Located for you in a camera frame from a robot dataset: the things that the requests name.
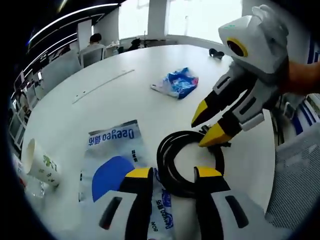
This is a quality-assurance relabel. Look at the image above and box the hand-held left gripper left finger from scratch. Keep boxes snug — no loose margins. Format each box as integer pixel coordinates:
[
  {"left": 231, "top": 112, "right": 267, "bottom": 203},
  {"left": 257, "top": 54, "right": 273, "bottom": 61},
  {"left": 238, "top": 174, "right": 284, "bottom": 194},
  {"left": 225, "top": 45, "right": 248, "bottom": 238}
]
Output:
[{"left": 84, "top": 167, "right": 155, "bottom": 240}]

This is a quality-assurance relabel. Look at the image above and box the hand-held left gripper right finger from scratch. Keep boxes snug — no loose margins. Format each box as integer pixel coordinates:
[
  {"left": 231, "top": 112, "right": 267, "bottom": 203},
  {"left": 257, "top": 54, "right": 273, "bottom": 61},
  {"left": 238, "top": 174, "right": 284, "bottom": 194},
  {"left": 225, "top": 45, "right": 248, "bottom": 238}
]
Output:
[{"left": 193, "top": 166, "right": 266, "bottom": 240}]

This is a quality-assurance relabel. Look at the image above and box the blue plastic bag item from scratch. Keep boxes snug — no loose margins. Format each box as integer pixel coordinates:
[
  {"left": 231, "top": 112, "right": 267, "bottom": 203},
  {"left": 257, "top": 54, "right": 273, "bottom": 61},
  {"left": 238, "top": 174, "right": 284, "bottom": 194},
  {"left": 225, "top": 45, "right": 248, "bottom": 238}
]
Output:
[{"left": 150, "top": 66, "right": 200, "bottom": 101}]

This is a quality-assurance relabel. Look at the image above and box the blue white wipes packet item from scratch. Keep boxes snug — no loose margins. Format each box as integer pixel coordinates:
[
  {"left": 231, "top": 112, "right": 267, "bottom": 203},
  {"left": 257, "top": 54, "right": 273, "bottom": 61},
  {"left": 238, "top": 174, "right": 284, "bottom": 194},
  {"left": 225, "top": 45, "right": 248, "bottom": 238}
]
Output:
[{"left": 78, "top": 119, "right": 176, "bottom": 240}]

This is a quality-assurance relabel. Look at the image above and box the black cable item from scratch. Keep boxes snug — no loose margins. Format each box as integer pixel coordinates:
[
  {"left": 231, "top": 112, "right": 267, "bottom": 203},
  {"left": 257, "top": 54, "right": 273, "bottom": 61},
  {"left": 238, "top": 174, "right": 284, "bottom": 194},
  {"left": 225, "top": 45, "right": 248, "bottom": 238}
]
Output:
[{"left": 156, "top": 129, "right": 232, "bottom": 199}]

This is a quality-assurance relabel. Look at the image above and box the clear plastic bottle item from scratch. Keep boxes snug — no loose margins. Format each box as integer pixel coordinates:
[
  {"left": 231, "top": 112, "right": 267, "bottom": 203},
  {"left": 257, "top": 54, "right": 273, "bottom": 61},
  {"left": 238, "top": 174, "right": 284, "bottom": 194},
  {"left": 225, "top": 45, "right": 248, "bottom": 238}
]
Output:
[{"left": 18, "top": 174, "right": 49, "bottom": 199}]

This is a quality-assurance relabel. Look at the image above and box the white paper cup item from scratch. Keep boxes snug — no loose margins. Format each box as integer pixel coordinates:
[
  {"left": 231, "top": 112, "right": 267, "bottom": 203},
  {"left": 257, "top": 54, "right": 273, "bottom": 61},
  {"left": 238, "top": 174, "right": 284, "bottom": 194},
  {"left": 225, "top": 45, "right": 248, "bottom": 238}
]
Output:
[{"left": 20, "top": 137, "right": 62, "bottom": 188}]

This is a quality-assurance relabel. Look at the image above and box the small black object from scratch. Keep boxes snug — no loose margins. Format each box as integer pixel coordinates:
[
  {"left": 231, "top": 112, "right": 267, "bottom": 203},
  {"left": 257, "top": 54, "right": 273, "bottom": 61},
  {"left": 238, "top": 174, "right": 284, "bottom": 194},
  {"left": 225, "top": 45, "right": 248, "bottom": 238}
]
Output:
[{"left": 208, "top": 48, "right": 225, "bottom": 60}]

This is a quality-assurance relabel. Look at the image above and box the grey mesh chair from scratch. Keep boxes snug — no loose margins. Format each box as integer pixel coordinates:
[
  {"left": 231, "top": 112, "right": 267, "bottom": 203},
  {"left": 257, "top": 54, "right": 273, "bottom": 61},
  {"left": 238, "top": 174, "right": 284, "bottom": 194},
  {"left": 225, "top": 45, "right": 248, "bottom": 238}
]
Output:
[{"left": 264, "top": 129, "right": 320, "bottom": 229}]

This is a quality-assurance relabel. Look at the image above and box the white power strip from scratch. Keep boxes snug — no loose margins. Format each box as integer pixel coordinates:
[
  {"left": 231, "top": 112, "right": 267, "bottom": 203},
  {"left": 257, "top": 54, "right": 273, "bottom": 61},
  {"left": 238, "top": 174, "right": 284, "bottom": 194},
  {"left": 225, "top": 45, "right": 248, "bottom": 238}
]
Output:
[{"left": 71, "top": 68, "right": 136, "bottom": 105}]

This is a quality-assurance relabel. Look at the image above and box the grey office chair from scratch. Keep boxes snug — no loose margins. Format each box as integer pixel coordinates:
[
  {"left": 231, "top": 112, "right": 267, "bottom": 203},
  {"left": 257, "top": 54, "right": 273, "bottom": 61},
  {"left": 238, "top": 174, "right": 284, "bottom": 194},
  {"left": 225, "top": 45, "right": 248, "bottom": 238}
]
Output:
[{"left": 78, "top": 47, "right": 106, "bottom": 69}]

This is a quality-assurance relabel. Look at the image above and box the grey office partition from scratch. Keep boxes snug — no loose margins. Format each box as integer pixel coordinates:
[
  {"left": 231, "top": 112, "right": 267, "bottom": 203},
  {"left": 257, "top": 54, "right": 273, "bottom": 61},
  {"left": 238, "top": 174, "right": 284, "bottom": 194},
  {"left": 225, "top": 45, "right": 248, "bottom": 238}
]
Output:
[{"left": 41, "top": 51, "right": 82, "bottom": 89}]

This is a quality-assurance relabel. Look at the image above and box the long ceiling light strip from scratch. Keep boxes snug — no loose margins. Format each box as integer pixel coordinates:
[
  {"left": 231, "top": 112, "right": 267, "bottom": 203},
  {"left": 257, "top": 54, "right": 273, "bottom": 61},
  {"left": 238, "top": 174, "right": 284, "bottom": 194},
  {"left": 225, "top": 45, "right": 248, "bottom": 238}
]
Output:
[{"left": 28, "top": 4, "right": 106, "bottom": 44}]

